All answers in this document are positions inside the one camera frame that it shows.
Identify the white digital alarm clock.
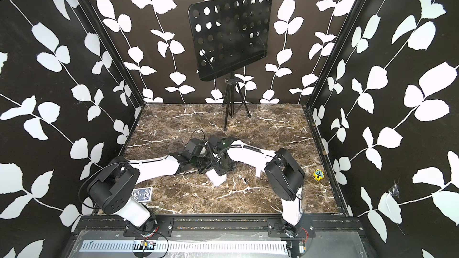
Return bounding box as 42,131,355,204
206,169,227,186

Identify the white battery cover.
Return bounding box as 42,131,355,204
255,167,262,178

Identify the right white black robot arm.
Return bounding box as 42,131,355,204
206,137,306,226

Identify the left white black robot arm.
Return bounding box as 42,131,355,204
86,139,208,229

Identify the blue playing card deck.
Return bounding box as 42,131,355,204
131,187,153,203

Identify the small yellow cap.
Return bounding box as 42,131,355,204
313,169,325,181

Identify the black perforated music stand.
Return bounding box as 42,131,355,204
188,0,273,119

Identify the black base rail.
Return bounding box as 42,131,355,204
123,214,363,239

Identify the white slotted cable duct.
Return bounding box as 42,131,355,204
78,240,288,255

